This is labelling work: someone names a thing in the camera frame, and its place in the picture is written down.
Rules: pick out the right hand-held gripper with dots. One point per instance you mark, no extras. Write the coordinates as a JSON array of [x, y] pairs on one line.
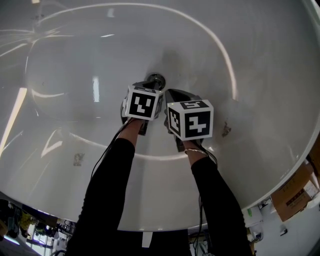
[[195, 122]]

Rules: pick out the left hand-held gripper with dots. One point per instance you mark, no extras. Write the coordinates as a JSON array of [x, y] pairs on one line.
[[142, 105]]

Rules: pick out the chrome bathtub drain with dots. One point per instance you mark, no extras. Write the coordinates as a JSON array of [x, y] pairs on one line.
[[160, 78]]

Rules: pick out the person's left forearm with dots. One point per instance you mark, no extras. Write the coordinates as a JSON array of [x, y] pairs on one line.
[[107, 187]]

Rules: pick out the person's right forearm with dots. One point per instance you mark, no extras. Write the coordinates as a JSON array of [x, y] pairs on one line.
[[217, 200]]

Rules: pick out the white bathtub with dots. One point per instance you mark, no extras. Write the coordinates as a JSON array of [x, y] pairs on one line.
[[75, 75]]

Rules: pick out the white jug with green cap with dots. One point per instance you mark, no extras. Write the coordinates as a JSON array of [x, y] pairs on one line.
[[253, 220]]

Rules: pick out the person's black torso clothing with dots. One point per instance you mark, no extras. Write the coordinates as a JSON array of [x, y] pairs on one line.
[[165, 242]]

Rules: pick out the cardboard box with white label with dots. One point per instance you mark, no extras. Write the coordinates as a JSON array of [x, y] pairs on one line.
[[292, 197]]

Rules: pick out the plain cardboard box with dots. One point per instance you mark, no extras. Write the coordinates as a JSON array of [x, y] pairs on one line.
[[315, 162]]

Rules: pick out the cluttered dark desk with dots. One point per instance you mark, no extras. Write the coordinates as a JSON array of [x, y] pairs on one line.
[[25, 225]]

